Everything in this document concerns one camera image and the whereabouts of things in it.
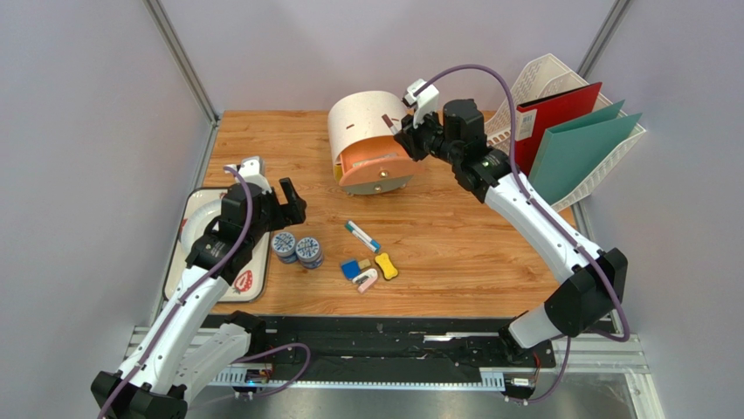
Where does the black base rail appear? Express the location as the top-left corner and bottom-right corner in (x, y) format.
(248, 315), (561, 385)

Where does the white teal marker pen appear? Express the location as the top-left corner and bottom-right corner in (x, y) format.
(345, 224), (376, 252)

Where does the round drawer storage box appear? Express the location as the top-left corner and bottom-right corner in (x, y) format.
(327, 91), (424, 196)

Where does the strawberry pattern tray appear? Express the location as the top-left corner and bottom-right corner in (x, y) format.
(164, 188), (272, 303)

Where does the blue patterned tape roll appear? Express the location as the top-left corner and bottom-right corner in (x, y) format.
(271, 231), (298, 264)
(295, 237), (324, 270)

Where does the white paper plate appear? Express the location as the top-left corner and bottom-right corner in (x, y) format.
(179, 199), (221, 255)

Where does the white brown marker pen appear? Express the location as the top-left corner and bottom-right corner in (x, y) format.
(382, 113), (398, 135)

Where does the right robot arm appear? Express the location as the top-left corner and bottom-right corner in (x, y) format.
(394, 100), (628, 354)

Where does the cork stopper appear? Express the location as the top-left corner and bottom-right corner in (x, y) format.
(357, 258), (371, 271)

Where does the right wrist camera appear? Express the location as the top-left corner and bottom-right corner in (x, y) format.
(402, 79), (439, 128)

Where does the red file folder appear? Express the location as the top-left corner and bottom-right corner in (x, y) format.
(514, 82), (603, 175)

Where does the teal file folder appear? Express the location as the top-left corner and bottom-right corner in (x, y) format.
(528, 101), (642, 211)

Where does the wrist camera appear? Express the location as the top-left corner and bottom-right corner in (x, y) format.
(402, 79), (439, 128)
(223, 155), (272, 192)

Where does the white blue marker pen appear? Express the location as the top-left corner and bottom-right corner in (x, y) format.
(345, 220), (381, 253)

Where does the blue grey lint roller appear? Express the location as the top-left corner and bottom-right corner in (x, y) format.
(340, 258), (362, 280)

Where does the yellow bone-shaped eraser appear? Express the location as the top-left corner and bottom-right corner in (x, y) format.
(374, 252), (399, 281)

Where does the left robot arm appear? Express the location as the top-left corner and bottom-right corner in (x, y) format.
(91, 177), (307, 418)

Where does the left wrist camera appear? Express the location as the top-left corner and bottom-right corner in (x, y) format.
(223, 155), (272, 192)

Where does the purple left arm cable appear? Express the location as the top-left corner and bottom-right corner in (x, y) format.
(95, 165), (312, 419)

